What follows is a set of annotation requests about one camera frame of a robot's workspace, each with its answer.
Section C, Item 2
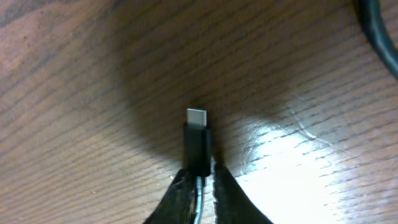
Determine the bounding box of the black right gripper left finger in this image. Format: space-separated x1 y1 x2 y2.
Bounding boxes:
144 169 195 224

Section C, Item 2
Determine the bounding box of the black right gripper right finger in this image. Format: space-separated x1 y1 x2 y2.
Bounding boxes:
214 164 272 224

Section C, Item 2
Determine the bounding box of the black USB charging cable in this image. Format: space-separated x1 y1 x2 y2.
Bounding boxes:
182 0 398 224

